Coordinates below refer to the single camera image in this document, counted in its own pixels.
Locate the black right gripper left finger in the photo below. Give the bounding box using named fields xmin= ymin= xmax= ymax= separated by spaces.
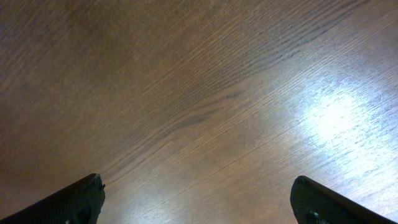
xmin=1 ymin=174 xmax=105 ymax=224

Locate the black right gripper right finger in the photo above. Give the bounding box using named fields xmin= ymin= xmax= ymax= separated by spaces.
xmin=290 ymin=175 xmax=397 ymax=224

